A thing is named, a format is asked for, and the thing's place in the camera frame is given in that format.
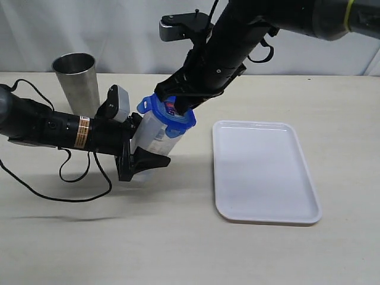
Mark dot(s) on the clear plastic container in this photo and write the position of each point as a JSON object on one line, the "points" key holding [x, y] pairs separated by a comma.
{"points": [[151, 136]]}

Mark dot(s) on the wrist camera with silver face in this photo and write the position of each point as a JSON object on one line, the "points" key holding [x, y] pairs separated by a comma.
{"points": [[116, 107]]}

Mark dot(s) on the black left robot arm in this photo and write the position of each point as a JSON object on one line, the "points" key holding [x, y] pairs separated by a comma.
{"points": [[27, 122]]}

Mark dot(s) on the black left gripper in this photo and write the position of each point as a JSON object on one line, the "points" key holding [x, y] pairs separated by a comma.
{"points": [[107, 136]]}

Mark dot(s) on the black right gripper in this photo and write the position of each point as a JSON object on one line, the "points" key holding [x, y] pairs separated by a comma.
{"points": [[205, 74]]}

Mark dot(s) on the white backdrop cloth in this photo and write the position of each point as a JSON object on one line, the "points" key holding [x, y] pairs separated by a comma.
{"points": [[123, 37]]}

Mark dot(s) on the blue container lid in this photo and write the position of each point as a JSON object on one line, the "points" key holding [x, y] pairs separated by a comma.
{"points": [[159, 115]]}

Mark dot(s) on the white plastic tray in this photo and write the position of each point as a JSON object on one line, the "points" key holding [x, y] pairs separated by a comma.
{"points": [[261, 175]]}

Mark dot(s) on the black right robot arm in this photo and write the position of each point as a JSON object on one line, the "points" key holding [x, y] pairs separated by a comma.
{"points": [[249, 22]]}

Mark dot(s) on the stainless steel cup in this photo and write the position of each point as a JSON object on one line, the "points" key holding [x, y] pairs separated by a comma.
{"points": [[76, 73]]}

